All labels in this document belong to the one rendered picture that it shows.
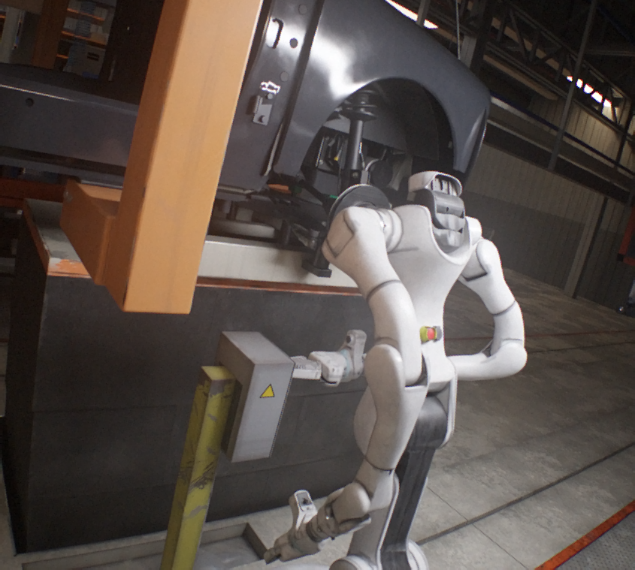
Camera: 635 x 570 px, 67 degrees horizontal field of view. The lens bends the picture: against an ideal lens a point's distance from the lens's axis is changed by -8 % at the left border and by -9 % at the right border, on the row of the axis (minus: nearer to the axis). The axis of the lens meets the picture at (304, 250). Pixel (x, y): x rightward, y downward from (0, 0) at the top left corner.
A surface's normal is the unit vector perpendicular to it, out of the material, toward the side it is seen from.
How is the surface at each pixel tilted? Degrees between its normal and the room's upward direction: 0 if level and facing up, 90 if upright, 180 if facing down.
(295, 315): 90
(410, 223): 80
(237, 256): 90
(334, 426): 90
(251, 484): 90
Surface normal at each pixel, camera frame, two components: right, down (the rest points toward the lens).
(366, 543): -0.80, -0.10
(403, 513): 0.55, 0.23
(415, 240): -0.45, 0.01
